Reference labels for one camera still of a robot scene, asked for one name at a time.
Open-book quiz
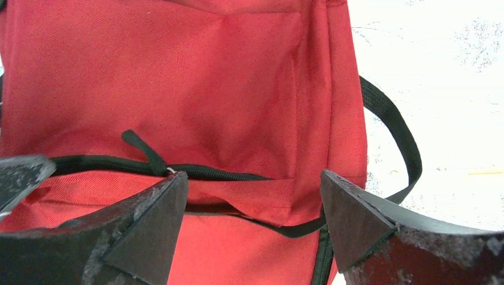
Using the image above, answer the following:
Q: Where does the floral table mat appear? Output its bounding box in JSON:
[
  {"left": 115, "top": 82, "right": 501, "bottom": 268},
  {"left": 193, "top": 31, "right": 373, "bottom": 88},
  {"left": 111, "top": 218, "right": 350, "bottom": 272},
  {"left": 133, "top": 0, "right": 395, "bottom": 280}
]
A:
[{"left": 349, "top": 1, "right": 503, "bottom": 232}]

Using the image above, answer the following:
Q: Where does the red student backpack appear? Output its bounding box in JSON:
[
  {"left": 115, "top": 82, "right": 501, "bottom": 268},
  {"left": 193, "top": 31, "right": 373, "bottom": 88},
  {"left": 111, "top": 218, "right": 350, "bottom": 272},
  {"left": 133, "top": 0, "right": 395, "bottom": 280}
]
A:
[{"left": 1, "top": 0, "right": 421, "bottom": 284}]

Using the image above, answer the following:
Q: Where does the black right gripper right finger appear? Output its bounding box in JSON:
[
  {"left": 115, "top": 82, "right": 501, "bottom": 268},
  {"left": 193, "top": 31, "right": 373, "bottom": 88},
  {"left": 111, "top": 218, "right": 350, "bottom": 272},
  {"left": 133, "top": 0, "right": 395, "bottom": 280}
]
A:
[{"left": 320, "top": 170, "right": 503, "bottom": 284}]

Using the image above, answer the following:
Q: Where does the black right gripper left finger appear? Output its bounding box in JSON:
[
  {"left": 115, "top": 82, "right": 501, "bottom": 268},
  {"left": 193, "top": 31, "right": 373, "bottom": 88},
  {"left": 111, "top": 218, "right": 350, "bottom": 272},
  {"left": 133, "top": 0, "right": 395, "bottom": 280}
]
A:
[{"left": 1, "top": 172, "right": 188, "bottom": 284}]

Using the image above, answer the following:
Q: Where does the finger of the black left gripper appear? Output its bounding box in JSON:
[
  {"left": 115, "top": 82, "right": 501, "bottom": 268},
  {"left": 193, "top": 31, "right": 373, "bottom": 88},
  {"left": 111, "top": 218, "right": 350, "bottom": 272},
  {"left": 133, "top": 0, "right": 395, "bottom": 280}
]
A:
[{"left": 1, "top": 155, "right": 56, "bottom": 220}]

